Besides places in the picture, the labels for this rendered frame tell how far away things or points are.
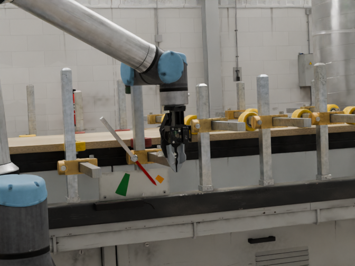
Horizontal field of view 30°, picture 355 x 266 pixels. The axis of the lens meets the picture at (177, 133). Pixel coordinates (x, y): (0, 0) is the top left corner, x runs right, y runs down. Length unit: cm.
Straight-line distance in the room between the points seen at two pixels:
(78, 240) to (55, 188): 26
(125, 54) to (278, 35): 888
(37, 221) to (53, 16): 52
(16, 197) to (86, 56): 810
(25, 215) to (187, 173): 117
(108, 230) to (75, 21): 92
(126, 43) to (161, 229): 89
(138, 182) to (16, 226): 84
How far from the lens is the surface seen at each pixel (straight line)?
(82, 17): 177
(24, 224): 164
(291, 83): 1070
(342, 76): 630
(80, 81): 963
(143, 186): 240
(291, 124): 243
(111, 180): 237
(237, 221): 257
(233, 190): 250
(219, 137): 270
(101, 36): 180
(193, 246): 277
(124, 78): 202
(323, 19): 637
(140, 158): 238
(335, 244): 306
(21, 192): 163
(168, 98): 206
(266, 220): 262
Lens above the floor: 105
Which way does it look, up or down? 3 degrees down
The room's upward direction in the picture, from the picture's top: 3 degrees counter-clockwise
